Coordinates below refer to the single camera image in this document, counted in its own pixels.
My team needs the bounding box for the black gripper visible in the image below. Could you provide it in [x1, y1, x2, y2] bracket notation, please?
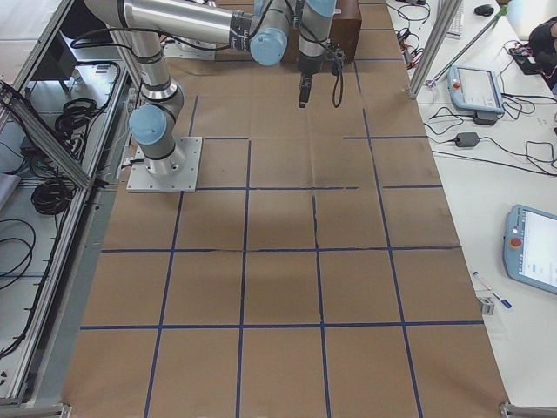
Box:
[297, 54, 323, 108]

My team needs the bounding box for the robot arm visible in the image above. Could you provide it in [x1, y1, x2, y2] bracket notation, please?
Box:
[85, 1, 344, 179]

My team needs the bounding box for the dark wooden drawer cabinet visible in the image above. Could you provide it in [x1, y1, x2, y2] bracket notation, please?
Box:
[282, 0, 362, 64]

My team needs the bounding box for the black power adapter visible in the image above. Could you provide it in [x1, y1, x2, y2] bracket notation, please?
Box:
[454, 132, 480, 148]

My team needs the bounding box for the blue teach pendant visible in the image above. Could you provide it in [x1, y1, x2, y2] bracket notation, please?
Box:
[502, 205, 557, 294]
[447, 65, 505, 115]

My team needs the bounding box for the brown paper table cover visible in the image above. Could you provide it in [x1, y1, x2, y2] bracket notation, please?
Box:
[62, 1, 507, 417]

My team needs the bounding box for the blue white pen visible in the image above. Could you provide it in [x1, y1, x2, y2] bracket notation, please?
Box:
[492, 292, 513, 309]

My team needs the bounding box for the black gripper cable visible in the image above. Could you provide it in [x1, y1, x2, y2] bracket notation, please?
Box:
[295, 21, 347, 109]

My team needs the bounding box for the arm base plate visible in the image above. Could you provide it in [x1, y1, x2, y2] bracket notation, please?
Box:
[126, 137, 203, 192]

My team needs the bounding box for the aluminium frame post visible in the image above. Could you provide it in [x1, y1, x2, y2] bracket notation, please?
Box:
[407, 0, 461, 99]

